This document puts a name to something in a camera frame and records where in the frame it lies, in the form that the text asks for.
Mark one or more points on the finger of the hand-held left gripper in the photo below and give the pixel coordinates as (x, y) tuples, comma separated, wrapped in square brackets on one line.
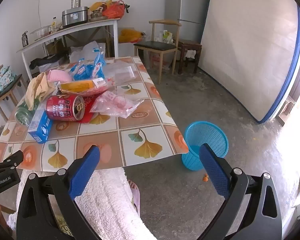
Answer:
[(12, 158)]

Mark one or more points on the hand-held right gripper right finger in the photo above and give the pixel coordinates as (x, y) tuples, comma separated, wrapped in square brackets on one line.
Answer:
[(215, 170)]

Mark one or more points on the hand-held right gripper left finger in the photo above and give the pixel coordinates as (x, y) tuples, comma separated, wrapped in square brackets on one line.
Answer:
[(86, 170)]

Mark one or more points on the blue plastic wastebasket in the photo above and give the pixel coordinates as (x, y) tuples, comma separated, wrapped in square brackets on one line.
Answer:
[(215, 135)]

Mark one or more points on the blue white carton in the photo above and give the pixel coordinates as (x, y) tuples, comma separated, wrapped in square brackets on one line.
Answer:
[(40, 127)]

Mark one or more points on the red snack packet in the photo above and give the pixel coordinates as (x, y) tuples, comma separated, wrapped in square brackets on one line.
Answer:
[(90, 103)]

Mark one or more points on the red drink can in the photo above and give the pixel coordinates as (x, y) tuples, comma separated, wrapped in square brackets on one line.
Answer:
[(62, 107)]

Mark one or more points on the yellow carton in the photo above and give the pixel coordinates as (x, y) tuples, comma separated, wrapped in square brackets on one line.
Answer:
[(77, 86)]

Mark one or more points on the pink foam mesh pad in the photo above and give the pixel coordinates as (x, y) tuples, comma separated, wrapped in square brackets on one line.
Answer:
[(57, 76)]

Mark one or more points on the large blue snack bag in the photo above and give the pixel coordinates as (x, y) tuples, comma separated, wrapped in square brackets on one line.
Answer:
[(96, 66)]

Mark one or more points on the orange peel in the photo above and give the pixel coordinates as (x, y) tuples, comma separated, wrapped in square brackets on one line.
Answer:
[(205, 178)]

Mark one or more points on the green drink can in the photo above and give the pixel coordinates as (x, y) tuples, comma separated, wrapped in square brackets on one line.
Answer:
[(22, 113)]

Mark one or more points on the pink slipper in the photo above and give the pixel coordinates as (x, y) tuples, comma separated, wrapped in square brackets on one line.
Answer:
[(135, 195)]

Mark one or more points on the clear pink-print plastic bag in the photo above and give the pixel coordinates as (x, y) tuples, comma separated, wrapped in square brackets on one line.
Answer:
[(115, 105)]

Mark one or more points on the wooden chair with floral cushion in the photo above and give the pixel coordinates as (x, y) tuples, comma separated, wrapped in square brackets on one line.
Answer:
[(2, 78)]

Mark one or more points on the small blue snack bag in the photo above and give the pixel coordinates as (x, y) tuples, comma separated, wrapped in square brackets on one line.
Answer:
[(78, 71)]

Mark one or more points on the black bag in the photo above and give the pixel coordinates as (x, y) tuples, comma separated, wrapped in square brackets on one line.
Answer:
[(45, 61)]

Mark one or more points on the clear zip bag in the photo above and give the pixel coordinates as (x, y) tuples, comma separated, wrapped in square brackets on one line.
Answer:
[(122, 72)]

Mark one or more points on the steel thermos flask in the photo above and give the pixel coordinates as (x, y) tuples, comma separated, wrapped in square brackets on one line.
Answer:
[(24, 39)]

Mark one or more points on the white plastic bag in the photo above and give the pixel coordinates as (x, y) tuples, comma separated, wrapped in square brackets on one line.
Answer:
[(81, 51)]

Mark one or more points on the white cloth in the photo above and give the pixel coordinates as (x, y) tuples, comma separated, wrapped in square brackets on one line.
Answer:
[(190, 53)]

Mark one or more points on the clear red-print bag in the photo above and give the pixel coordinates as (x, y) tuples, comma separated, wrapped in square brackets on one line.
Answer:
[(160, 60)]

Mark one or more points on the dark wooden stool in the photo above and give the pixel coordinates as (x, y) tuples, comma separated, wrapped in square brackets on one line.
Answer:
[(190, 45)]

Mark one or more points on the white mattress with blue edge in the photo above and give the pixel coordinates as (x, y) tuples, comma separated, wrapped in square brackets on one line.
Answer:
[(249, 45)]

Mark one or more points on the wooden chair with black seat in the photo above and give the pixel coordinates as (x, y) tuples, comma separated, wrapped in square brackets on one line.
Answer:
[(156, 46)]

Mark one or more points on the small clear bottle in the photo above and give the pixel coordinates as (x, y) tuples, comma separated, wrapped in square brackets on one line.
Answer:
[(54, 23)]

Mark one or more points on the white side table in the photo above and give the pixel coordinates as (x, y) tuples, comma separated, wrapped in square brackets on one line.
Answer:
[(72, 28)]

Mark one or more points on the white printed bag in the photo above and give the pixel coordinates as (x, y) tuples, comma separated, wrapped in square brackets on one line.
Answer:
[(166, 36)]

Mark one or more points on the steel rice cooker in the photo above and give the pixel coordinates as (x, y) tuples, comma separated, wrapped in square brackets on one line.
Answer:
[(73, 17)]

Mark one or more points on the orange plastic bag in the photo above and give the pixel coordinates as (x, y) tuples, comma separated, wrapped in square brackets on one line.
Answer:
[(112, 10)]

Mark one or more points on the yellow paper bag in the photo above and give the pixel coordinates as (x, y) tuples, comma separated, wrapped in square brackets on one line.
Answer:
[(96, 7)]

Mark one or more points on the steel cup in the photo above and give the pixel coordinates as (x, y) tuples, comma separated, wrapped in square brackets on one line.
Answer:
[(75, 1)]

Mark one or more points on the grey refrigerator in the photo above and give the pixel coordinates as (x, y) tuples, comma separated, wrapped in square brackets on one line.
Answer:
[(187, 2)]

